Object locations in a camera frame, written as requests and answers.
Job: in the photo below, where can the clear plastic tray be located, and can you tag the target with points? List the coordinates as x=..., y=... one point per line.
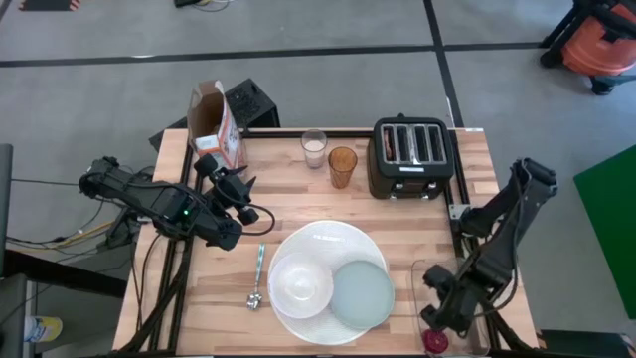
x=477, y=343

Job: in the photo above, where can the round white woven placemat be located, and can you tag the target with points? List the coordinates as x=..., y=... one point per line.
x=328, y=238

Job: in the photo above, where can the dark grey cabinet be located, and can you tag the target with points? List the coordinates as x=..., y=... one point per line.
x=5, y=199

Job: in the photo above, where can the amber plastic cup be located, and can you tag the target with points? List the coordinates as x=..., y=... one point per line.
x=342, y=166

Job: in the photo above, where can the orange cereal box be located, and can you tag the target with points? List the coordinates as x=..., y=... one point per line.
x=218, y=129

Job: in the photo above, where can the grey-green plate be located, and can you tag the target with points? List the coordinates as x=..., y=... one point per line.
x=363, y=296

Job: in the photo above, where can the black orange striped mat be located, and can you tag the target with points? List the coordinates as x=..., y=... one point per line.
x=49, y=4

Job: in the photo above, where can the black aluminium table frame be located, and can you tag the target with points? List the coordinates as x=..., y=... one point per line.
x=348, y=133

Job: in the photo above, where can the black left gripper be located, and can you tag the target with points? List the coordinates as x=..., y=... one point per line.
x=228, y=191

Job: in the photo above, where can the grey metal mounting bracket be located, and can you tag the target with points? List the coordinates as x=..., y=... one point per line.
x=458, y=212

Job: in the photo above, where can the pale pink bowl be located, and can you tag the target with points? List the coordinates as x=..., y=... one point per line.
x=300, y=286

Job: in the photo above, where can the orange shop vacuum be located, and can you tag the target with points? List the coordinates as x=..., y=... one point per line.
x=596, y=45

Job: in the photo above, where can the black perforated computer box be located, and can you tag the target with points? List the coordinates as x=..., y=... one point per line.
x=248, y=104

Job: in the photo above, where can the black floor beam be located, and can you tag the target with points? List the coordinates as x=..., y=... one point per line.
x=74, y=279

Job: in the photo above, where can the green floor mat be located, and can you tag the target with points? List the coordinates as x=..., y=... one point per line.
x=613, y=224

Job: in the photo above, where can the clear glass with white grains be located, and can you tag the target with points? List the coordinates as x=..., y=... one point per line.
x=314, y=149

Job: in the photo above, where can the yellow white container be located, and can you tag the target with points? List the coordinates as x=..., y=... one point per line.
x=45, y=329

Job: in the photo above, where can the black case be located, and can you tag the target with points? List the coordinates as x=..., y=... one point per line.
x=586, y=345

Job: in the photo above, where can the red apple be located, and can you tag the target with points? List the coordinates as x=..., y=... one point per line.
x=435, y=343

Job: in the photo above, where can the black four-slot toaster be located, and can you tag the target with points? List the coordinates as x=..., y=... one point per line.
x=410, y=174

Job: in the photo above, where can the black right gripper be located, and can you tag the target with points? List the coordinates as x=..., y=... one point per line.
x=449, y=298

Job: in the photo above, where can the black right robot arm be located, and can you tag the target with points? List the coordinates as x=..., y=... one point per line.
x=512, y=224

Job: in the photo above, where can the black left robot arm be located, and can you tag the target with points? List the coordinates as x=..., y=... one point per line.
x=159, y=204

